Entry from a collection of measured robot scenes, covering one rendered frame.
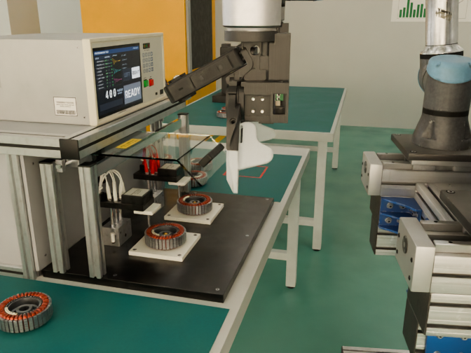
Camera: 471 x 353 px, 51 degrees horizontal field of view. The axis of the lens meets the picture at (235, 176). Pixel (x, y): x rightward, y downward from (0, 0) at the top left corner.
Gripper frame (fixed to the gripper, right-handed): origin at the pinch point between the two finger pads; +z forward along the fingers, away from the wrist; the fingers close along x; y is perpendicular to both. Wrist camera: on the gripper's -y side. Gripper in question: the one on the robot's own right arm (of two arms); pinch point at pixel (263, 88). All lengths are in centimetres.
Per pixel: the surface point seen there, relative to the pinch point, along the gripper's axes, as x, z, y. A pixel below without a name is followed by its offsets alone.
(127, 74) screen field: -25.1, -6.7, -35.7
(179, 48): 326, 9, -97
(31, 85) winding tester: -40, -6, -55
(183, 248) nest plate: -40, 37, -19
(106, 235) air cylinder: -38, 35, -41
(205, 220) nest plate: -21.0, 37.1, -16.0
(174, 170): -15.1, 23.3, -26.2
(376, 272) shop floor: 94, 115, 60
